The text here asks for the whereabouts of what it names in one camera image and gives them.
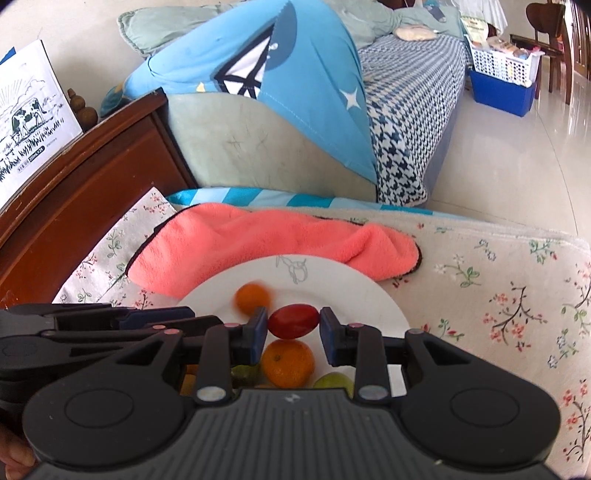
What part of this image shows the large orange mandarin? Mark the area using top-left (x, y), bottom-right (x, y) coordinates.
top-left (260, 340), bottom-right (315, 389)

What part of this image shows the red cherry tomato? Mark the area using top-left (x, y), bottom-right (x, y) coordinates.
top-left (267, 304), bottom-right (320, 340)

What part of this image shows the person's left hand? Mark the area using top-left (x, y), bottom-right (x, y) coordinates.
top-left (0, 426), bottom-right (36, 480)

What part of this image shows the spotted green jujube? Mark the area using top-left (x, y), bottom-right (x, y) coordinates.
top-left (230, 364), bottom-right (259, 390)

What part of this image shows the orange mandarin middle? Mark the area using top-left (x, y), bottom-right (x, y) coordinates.
top-left (180, 365), bottom-right (198, 396)

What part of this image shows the orange mandarin top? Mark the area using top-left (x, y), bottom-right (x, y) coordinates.
top-left (233, 282), bottom-right (273, 318)

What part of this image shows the pink fleece cloth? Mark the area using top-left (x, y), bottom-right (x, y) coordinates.
top-left (126, 203), bottom-right (422, 299)

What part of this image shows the white floral plate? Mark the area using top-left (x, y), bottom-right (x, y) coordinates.
top-left (174, 254), bottom-right (412, 393)

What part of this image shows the brown wooden headboard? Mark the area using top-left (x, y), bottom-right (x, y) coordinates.
top-left (1, 90), bottom-right (197, 308)

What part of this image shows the floral tablecloth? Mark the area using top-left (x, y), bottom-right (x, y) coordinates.
top-left (55, 188), bottom-right (590, 476)

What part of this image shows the pale green sofa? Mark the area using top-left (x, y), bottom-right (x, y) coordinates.
top-left (133, 1), bottom-right (463, 203)

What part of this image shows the white milk carton box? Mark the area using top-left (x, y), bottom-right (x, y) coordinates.
top-left (0, 40), bottom-right (82, 207)

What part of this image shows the houndstooth sofa cover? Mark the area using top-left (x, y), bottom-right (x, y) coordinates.
top-left (360, 34), bottom-right (469, 207)

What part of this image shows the blue plastic bin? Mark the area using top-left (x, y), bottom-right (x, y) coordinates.
top-left (470, 70), bottom-right (536, 117)

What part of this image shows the blue patterned blanket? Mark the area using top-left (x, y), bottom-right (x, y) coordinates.
top-left (100, 1), bottom-right (377, 182)

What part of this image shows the white plastic basket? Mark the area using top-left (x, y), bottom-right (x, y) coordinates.
top-left (467, 38), bottom-right (545, 88)

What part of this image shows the wooden chair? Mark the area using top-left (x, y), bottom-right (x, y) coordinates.
top-left (510, 1), bottom-right (590, 105)

